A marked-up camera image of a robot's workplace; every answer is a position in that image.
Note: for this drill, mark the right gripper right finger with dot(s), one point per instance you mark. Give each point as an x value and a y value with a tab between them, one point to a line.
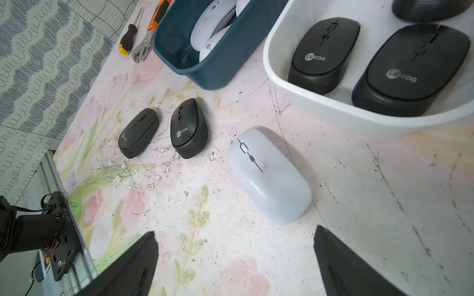
344	273

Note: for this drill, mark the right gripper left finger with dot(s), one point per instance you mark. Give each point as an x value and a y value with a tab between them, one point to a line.
131	274

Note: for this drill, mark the white mouse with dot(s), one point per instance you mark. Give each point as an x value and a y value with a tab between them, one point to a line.
214	18
275	185
211	43
240	6

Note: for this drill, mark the black mouse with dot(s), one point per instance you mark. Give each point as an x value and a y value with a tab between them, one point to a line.
429	10
321	58
411	68
138	133
188	129

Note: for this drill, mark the black mouse top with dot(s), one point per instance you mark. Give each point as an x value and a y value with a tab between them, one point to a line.
188	129

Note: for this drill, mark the black mouse bottom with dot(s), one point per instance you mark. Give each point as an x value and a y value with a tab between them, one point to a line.
321	58

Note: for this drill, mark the white mouse bottom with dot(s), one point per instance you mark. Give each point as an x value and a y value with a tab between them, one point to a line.
240	6

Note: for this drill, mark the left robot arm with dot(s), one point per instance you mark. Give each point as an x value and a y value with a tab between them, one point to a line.
27	232

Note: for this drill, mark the teal storage box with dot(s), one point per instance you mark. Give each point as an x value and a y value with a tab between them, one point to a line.
172	44

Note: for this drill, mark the white storage box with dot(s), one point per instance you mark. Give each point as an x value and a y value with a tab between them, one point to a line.
377	25

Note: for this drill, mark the orange adjustable wrench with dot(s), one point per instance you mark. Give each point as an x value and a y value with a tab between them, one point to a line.
141	52

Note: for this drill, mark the black yellow screwdriver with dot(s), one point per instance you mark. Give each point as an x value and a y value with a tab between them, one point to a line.
126	42

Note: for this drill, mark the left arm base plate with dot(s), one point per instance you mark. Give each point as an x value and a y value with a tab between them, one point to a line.
67	245

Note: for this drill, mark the aluminium mounting rail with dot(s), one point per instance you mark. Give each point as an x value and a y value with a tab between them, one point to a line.
42	251

